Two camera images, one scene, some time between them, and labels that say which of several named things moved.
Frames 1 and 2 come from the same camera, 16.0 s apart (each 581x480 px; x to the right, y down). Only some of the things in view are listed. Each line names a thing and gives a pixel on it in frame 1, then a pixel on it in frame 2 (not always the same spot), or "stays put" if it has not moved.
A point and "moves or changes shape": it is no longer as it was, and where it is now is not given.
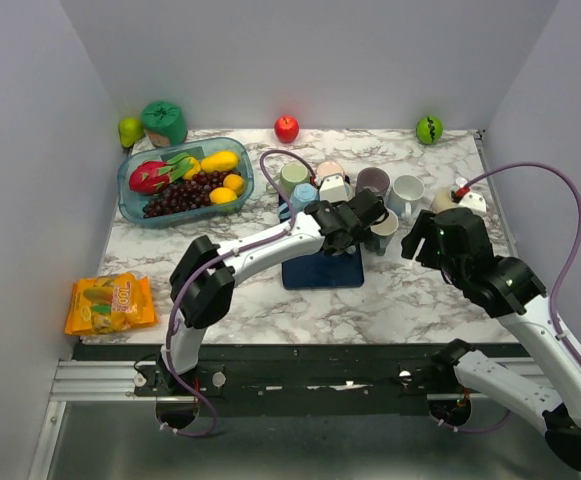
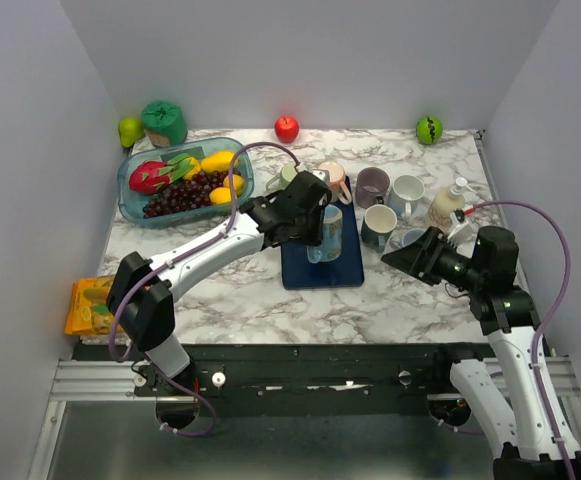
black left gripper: x=356 y=237 -> x=314 y=238
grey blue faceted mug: x=381 y=232 stays put
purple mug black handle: x=373 y=178 stays put
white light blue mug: x=405 y=194 stays put
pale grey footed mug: x=349 y=249 moves or changes shape
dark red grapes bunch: x=192 y=191 stays put
